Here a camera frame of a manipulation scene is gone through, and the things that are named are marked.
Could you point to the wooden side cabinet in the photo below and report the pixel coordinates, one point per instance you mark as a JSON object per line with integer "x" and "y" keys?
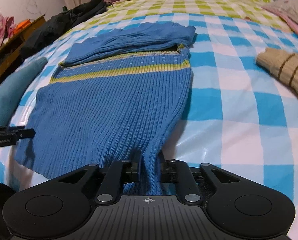
{"x": 10, "y": 58}

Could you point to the green white checkered bedsheet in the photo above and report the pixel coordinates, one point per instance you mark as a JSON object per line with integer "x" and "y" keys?
{"x": 244, "y": 9}

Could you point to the blue knit sweater yellow stripe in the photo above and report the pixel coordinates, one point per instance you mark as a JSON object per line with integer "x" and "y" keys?
{"x": 115, "y": 95}

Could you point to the orange object on cabinet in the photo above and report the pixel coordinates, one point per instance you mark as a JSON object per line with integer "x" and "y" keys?
{"x": 20, "y": 27}

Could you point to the pink grey floral pillow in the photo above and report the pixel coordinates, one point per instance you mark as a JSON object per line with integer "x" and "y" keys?
{"x": 286, "y": 10}

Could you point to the black clothing pile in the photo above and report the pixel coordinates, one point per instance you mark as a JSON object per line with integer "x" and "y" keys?
{"x": 59, "y": 24}

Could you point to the teal folded towel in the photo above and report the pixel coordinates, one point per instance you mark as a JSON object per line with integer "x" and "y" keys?
{"x": 14, "y": 86}

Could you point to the blue white checkered bedsheet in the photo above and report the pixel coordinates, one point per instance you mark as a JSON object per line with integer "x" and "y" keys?
{"x": 237, "y": 117}

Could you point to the beige brown striped sweater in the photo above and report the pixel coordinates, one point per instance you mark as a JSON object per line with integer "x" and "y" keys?
{"x": 282, "y": 65}

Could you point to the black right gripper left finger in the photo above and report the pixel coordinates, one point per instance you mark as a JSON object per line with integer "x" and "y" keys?
{"x": 115, "y": 176}

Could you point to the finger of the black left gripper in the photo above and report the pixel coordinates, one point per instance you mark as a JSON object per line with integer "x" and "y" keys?
{"x": 24, "y": 133}
{"x": 11, "y": 128}

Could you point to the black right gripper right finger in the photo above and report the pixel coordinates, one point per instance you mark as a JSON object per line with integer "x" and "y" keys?
{"x": 180, "y": 180}

